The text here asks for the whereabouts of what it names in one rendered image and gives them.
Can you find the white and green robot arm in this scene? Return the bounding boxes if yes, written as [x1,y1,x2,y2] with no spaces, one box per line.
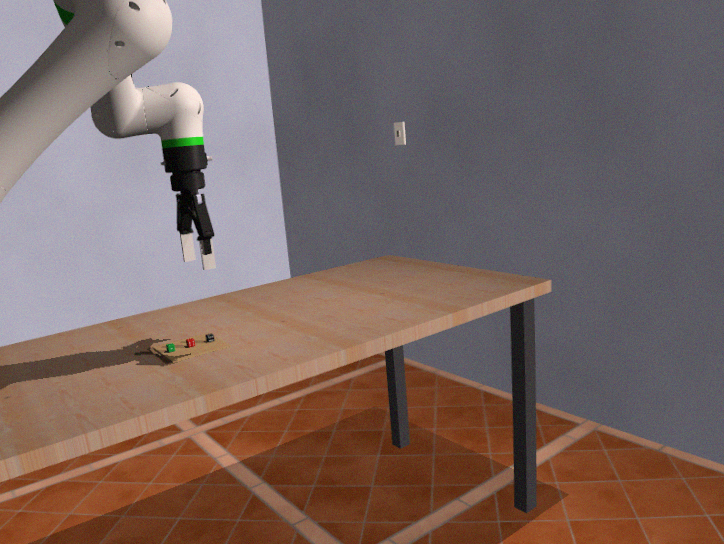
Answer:
[0,0,212,203]

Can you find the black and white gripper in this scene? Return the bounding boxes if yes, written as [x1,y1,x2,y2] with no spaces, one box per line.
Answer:
[170,172,216,270]

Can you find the tan flat mat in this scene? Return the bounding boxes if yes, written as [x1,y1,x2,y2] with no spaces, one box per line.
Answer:
[153,333,231,363]

